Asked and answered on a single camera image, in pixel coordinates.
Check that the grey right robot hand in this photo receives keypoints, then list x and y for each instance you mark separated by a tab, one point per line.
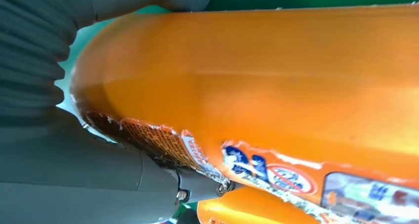
82	183

